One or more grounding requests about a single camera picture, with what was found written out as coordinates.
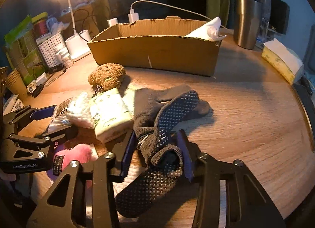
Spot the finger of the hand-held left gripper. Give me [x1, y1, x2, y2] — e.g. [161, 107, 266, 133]
[2, 105, 57, 130]
[7, 126, 79, 146]

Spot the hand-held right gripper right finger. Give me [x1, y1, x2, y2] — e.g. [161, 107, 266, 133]
[176, 129, 287, 228]

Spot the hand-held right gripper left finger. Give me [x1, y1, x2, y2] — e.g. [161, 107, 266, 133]
[26, 128, 136, 228]

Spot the pink snack packet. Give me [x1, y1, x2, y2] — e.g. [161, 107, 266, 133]
[47, 144, 99, 182]

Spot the clear snack packet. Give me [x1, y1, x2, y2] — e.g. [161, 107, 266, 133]
[48, 92, 95, 133]

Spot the black non-slip sock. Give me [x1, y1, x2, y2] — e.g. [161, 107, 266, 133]
[115, 144, 184, 219]
[133, 84, 211, 162]

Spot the yellow-white snack packet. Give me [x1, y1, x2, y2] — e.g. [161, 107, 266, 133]
[89, 88, 133, 144]

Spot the cardboard box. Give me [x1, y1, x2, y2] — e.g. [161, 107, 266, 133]
[87, 16, 222, 77]

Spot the white patterned small case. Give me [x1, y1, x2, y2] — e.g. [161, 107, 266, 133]
[27, 80, 43, 95]

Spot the white small box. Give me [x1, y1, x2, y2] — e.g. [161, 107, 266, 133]
[4, 94, 25, 114]

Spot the stack of paper cups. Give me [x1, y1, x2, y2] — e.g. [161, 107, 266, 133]
[5, 69, 27, 100]

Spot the black key fob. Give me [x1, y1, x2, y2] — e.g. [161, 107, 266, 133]
[45, 64, 66, 74]

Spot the green package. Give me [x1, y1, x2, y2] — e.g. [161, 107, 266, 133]
[4, 14, 46, 86]

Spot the white woven basket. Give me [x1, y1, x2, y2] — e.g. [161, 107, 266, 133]
[36, 32, 66, 68]

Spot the white desk lamp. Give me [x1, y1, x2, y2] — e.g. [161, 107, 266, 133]
[34, 0, 101, 62]

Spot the red jar with yellow lid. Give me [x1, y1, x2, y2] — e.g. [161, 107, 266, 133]
[31, 12, 48, 38]

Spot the white plastic bag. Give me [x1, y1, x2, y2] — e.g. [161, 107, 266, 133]
[47, 18, 67, 34]

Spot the brown cardboard carton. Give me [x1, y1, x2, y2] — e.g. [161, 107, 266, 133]
[61, 4, 99, 34]

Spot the clear plastic bag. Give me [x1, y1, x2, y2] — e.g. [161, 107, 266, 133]
[60, 0, 97, 12]

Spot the white cloth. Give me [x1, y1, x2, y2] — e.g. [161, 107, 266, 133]
[183, 17, 227, 41]

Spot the yellow tissue box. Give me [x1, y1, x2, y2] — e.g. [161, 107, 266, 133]
[261, 38, 304, 84]

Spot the steel tumbler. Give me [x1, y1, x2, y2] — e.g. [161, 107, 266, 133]
[233, 0, 262, 50]

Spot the clear water bottle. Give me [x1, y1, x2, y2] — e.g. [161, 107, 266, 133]
[256, 0, 272, 44]

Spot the black television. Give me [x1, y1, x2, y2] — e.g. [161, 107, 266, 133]
[268, 0, 290, 35]

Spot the black cable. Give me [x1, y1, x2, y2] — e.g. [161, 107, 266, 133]
[73, 8, 97, 34]

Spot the white charger with white cable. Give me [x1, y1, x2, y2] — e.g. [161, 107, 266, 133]
[127, 9, 140, 24]

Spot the white charging cable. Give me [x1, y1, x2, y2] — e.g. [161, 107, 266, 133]
[130, 0, 227, 29]

